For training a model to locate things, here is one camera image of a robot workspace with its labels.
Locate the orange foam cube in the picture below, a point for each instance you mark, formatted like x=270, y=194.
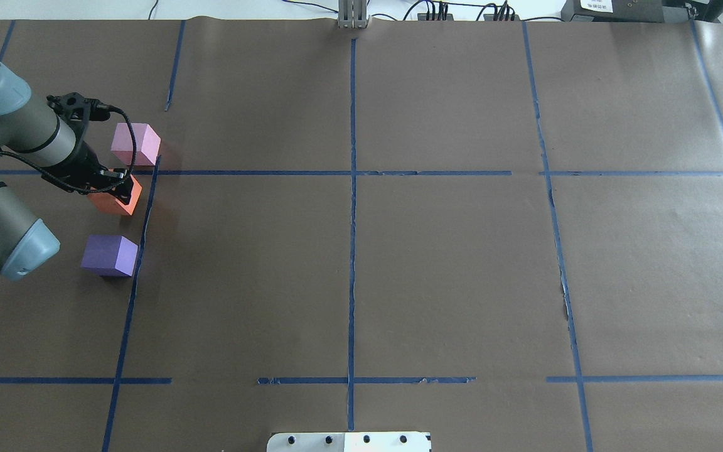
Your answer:
x=110, y=204

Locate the pink foam cube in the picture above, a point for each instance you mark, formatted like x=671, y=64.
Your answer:
x=141, y=146

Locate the purple foam cube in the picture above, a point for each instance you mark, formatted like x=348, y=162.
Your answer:
x=110, y=256

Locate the black power strip left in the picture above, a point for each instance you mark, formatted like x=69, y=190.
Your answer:
x=435, y=11

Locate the black power strip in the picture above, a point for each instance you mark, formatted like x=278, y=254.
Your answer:
x=435, y=11
x=493, y=12

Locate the black power strip right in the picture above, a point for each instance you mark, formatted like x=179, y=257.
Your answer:
x=493, y=12

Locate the brown paper table cover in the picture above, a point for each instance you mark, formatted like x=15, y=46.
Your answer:
x=509, y=235

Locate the black control box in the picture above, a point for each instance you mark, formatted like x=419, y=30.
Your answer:
x=624, y=12

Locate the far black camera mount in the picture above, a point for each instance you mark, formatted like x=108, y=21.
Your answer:
x=78, y=111

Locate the grey aluminium profile post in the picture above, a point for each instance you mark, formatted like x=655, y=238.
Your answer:
x=353, y=14

